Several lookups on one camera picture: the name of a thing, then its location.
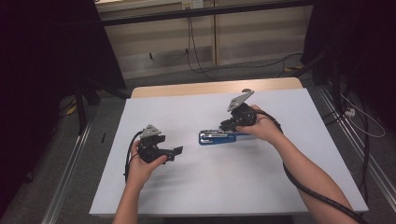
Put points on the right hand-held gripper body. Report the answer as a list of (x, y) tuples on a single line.
[(244, 115)]

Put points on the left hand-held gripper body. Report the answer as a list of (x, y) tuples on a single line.
[(149, 147)]

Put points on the blue stapler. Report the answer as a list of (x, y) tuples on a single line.
[(214, 140)]

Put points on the person's right hand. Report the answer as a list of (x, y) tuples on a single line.
[(264, 129)]

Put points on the person's left hand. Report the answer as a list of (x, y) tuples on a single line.
[(140, 171)]

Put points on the white table cover sheet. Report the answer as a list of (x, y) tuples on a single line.
[(202, 183)]

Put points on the wooden table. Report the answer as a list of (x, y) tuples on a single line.
[(202, 87)]

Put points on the small black floor object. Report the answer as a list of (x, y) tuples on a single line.
[(103, 137)]

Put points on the black metal stand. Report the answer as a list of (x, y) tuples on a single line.
[(334, 84), (81, 109)]

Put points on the black horizontal bar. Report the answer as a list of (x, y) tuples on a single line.
[(186, 14)]

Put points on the black curtain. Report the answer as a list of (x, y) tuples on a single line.
[(358, 37), (46, 46)]

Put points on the aluminium floor rail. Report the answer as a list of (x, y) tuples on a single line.
[(63, 180), (367, 155)]

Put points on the white wall outlet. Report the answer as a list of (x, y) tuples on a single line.
[(193, 4)]

